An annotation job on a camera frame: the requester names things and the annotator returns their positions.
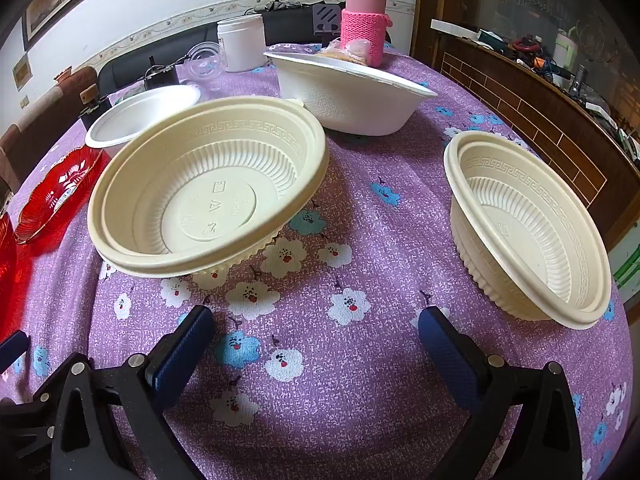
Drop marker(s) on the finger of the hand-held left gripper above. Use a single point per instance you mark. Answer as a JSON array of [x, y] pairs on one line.
[[25, 427], [11, 350]]

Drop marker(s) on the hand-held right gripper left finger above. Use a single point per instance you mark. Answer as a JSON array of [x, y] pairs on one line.
[[182, 355]]

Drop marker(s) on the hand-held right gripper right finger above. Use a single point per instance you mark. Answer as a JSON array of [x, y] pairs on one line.
[[450, 355]]

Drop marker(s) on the small cream plastic bowl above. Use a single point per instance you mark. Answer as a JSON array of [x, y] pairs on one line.
[[530, 230]]

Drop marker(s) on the large cream plastic bowl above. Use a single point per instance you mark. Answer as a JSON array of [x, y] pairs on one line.
[[210, 195]]

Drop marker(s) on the shallow white foam bowl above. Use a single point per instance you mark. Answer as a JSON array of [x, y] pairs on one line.
[[140, 120]]

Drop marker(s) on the deep white paper bowl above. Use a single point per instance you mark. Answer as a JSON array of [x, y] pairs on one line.
[[350, 95]]

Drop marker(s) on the red glass dish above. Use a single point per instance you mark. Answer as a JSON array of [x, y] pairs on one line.
[[5, 255]]

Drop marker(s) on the purple floral tablecloth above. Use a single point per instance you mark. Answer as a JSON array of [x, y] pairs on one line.
[[350, 360]]

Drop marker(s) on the brown chair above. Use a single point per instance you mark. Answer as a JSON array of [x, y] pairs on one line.
[[45, 110]]

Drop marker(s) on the wooden cabinet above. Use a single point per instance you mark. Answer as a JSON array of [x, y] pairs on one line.
[[525, 110]]

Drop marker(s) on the black cylinder with brown top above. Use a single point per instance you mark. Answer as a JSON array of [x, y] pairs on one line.
[[94, 107]]

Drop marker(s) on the black round gadget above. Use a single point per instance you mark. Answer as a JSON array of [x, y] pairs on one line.
[[161, 76]]

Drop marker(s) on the black sofa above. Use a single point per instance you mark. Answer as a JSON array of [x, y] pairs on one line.
[[135, 57]]

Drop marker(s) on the clutter on cabinet top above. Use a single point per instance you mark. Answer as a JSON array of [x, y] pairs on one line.
[[560, 60]]

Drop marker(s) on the white plastic jar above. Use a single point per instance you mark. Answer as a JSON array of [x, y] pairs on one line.
[[241, 42]]

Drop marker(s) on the bagged snack cakes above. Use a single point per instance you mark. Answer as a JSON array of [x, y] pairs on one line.
[[345, 51]]

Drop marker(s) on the white flat box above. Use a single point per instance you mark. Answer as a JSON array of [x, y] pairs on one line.
[[452, 27]]

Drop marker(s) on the pink knit-sleeved bottle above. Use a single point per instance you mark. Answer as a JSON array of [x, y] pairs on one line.
[[362, 22]]

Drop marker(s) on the grey slotted stand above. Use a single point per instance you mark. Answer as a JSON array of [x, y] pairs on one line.
[[325, 21]]

